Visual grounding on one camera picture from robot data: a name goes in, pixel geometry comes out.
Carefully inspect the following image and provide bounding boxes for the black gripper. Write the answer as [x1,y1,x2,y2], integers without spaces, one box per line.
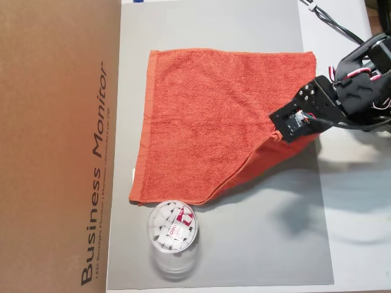
[293,75,348,123]

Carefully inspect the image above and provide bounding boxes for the orange terry towel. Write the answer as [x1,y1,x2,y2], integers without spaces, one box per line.
[128,48,318,208]

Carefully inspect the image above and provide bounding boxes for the grey table mat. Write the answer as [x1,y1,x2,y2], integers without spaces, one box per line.
[106,2,335,291]

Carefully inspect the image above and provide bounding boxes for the red white eraser packet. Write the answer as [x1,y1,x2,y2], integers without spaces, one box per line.
[166,207,196,242]

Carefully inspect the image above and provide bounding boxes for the white eraser cubes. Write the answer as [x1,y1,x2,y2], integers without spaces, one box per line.
[148,203,198,251]

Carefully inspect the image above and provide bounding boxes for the clear plastic jar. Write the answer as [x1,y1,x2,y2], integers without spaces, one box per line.
[145,200,204,280]

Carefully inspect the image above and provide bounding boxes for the brown Business Monitor cardboard box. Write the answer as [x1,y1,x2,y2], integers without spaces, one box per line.
[0,0,123,293]

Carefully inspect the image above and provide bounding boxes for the black camera cable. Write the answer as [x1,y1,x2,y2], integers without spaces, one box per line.
[317,117,391,132]

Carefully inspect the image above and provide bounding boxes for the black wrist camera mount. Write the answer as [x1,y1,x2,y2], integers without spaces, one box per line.
[268,102,324,144]

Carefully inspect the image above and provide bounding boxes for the black power cable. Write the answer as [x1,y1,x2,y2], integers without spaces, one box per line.
[301,0,367,45]

